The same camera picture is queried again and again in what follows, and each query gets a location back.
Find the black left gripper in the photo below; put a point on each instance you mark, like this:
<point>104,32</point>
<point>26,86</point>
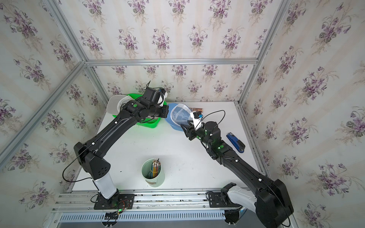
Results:
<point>165,110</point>

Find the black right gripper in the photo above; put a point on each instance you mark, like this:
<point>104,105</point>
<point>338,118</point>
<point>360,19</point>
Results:
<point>190,131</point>

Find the light blue baseball cap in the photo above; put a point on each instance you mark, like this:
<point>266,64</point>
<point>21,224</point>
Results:
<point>178,114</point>

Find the white baseball cap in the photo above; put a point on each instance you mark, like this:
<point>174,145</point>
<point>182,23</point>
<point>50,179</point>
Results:
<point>114,104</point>

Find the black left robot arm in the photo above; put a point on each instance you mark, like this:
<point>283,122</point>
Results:
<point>90,155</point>

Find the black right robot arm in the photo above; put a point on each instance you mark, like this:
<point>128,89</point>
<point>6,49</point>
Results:
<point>268,198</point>

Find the green plastic basket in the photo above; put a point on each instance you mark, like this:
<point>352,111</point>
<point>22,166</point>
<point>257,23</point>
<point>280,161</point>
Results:
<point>148,121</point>

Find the coloured pencils bundle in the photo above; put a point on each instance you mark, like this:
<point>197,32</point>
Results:
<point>155,169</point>

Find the blue stapler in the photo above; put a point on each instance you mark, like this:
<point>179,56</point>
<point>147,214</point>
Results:
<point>238,144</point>

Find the green pencil cup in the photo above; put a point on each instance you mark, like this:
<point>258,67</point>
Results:
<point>155,182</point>

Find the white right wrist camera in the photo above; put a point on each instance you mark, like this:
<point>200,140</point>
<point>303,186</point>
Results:
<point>197,119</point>

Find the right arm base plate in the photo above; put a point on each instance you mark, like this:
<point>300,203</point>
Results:
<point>220,200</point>

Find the aluminium mounting rail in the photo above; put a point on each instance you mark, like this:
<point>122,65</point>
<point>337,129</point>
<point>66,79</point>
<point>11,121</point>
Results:
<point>79,201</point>

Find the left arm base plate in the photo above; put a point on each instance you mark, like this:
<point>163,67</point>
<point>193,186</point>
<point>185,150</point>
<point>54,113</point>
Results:
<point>117,201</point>

